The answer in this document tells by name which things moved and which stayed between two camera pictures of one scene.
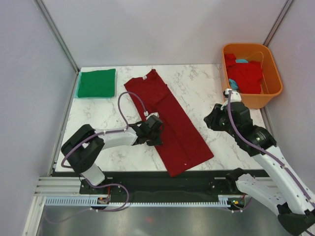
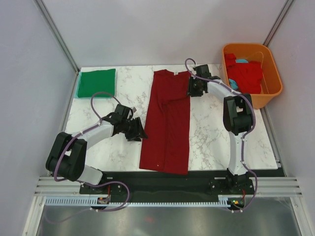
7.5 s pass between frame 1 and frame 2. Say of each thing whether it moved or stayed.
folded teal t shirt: stayed
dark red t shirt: moved
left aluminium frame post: stayed
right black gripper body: moved
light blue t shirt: stayed
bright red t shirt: stayed
